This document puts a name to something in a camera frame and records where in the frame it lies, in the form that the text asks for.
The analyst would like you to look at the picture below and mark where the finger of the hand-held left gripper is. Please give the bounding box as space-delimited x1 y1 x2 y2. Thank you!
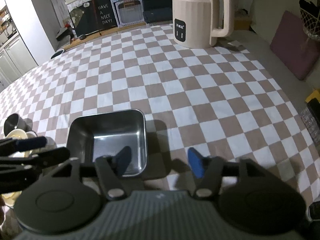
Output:
0 136 48 153
0 147 71 174

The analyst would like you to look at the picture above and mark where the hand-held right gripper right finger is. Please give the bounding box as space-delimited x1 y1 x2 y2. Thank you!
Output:
187 147 273 200

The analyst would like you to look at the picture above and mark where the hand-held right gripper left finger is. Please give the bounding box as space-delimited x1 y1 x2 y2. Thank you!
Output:
51 146 132 201

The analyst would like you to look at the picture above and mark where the cream bowl with handles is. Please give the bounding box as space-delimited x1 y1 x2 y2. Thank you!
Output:
1 129 50 207

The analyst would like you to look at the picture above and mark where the small steel oval bowl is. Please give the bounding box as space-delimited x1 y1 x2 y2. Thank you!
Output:
4 113 33 137

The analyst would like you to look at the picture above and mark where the steel rectangular container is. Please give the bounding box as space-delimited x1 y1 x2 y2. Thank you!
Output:
66 109 148 178

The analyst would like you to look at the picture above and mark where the checkered tablecloth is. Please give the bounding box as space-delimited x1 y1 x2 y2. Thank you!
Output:
0 24 313 205

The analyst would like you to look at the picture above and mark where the white kitchen base cabinet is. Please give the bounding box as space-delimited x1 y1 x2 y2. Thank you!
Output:
0 34 38 88

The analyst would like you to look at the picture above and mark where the yellow black box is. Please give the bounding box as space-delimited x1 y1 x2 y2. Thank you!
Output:
304 89 320 110

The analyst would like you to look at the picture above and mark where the black letter board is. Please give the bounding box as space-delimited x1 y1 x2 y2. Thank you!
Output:
94 0 118 30

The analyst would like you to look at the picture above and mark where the white framed printed box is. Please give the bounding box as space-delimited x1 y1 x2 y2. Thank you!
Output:
114 0 145 28

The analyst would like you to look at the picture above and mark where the thin red stick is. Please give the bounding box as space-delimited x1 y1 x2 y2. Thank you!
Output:
91 0 102 37

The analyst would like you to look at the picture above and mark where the cream electric kettle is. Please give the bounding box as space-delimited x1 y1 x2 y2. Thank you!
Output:
172 0 235 49

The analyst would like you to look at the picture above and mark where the purple cushion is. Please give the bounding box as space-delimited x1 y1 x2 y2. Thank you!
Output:
270 11 320 81

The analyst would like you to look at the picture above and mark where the dark lattice pattern bag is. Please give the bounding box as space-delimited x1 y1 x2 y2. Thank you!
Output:
299 0 320 40

